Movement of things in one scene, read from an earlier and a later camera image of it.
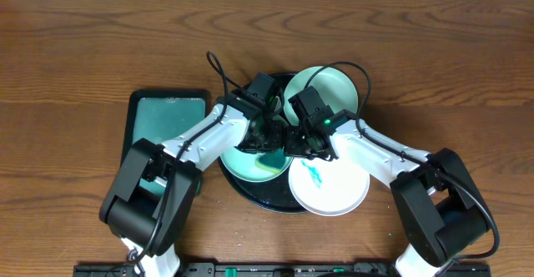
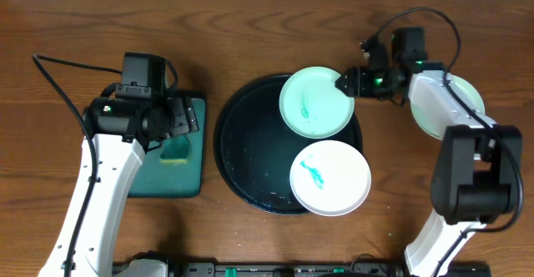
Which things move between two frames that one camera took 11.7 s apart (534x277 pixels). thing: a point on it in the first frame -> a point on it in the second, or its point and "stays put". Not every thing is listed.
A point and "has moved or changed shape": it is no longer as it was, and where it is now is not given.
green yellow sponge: [272, 161] has moved or changed shape
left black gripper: [264, 137] -> [183, 115]
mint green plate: [241, 163] -> [432, 121]
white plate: [327, 188] stays put
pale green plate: [334, 87] stays put
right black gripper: [307, 146] -> [355, 82]
